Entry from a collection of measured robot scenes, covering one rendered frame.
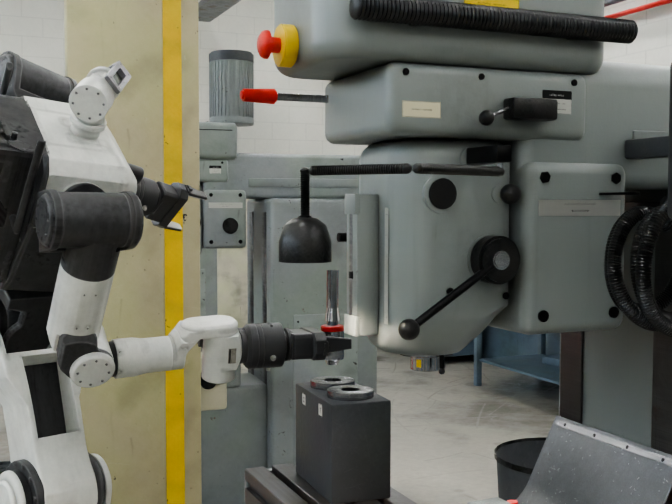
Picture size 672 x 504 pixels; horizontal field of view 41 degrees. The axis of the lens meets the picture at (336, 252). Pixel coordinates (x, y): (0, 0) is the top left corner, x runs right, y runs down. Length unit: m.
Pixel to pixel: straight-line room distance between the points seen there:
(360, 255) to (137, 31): 1.85
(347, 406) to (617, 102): 0.72
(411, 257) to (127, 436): 1.93
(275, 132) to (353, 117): 9.52
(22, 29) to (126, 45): 7.40
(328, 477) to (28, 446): 0.55
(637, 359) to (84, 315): 0.92
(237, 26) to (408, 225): 9.65
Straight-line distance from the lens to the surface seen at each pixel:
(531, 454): 3.69
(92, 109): 1.61
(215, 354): 1.75
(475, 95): 1.32
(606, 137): 1.46
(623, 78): 1.49
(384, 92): 1.26
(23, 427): 1.80
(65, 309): 1.58
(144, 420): 3.09
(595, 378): 1.69
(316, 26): 1.26
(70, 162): 1.59
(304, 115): 11.01
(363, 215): 1.34
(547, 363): 7.67
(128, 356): 1.69
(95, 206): 1.48
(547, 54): 1.38
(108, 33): 3.04
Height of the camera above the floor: 1.53
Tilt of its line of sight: 3 degrees down
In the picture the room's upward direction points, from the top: straight up
